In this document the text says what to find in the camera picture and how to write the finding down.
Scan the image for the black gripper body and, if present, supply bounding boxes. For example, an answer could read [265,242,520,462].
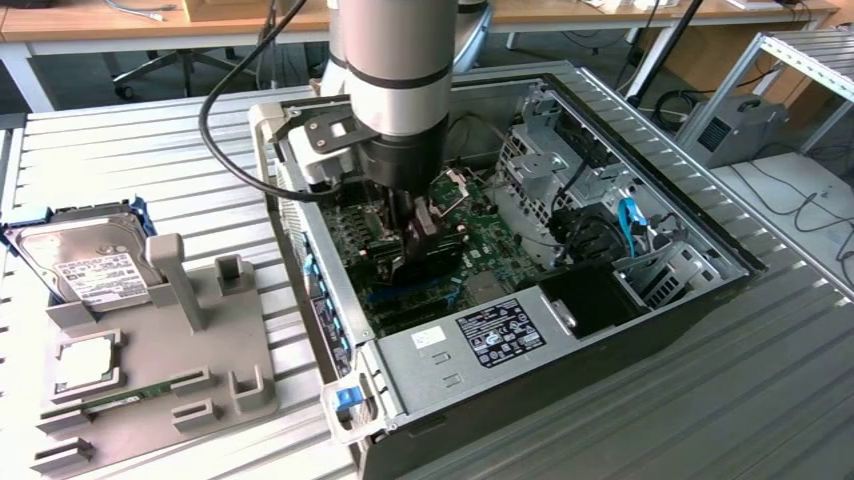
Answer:
[363,122,449,197]

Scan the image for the graphics card with metal bracket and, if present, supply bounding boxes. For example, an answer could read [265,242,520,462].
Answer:
[349,237,463,290]

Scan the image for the metal socket cover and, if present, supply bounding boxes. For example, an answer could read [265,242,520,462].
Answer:
[429,168,469,221]

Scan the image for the green motherboard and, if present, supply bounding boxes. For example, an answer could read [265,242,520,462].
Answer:
[317,167,536,337]

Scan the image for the blue expansion slot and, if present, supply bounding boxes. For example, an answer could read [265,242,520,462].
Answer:
[365,282,435,303]

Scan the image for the long black expansion slot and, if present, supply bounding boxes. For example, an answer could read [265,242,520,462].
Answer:
[371,294,449,321]
[380,305,459,335]

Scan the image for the silver chipset heatsink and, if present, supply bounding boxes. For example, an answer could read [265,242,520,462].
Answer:
[463,272,513,307]

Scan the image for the silver disk bay cage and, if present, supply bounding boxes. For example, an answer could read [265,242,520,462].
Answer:
[496,84,646,266]

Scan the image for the silver power supply unit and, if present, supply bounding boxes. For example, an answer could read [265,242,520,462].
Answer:
[359,285,583,432]

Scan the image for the blue case latch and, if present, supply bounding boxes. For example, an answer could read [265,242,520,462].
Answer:
[331,387,367,414]

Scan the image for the wooden desk with side panel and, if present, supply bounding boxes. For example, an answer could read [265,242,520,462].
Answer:
[489,0,843,99]

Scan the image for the office chair base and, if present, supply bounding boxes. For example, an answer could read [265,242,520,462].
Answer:
[110,47,261,100]

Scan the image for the brown box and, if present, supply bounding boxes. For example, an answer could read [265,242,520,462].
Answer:
[183,0,275,23]

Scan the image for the open black PC case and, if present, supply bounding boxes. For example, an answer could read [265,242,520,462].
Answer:
[249,73,768,480]

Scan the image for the white device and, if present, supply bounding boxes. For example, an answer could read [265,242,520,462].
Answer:
[576,0,688,14]

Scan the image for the black slanted pole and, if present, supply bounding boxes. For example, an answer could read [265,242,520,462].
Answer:
[636,0,708,109]

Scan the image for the grey parts rack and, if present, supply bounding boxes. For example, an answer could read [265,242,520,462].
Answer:
[29,232,281,476]

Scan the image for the silver hard disk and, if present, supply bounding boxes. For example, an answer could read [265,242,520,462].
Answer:
[2,212,161,315]

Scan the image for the grey control box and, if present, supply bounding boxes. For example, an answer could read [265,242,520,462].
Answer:
[678,92,792,170]

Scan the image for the wooden desk with white legs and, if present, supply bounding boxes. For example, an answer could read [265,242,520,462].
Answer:
[0,0,332,114]

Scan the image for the silver CPU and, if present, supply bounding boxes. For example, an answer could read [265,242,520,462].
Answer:
[52,337,122,395]

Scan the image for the green RAM stick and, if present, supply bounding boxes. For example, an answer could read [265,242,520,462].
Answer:
[78,380,176,415]

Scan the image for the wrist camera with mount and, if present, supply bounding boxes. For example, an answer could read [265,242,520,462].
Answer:
[292,110,376,195]

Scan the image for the black power cable bundle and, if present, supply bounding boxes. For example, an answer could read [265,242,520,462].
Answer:
[549,203,627,266]

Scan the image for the thin grey hanging cable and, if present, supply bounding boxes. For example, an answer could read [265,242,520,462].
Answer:
[263,0,281,90]

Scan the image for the blue data wire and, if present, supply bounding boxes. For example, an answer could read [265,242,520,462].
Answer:
[616,196,647,260]

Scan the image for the black cable coil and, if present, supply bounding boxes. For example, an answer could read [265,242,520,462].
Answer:
[651,88,700,132]

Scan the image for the silver disk bay bracket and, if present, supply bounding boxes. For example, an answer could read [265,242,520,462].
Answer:
[611,238,726,314]

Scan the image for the grey cable on desk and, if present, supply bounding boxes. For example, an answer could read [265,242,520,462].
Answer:
[102,0,179,22]

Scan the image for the black cable on white table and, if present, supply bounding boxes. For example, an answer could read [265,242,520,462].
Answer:
[730,162,854,251]

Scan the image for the aluminium frame with slats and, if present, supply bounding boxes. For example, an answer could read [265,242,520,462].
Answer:
[676,27,854,157]

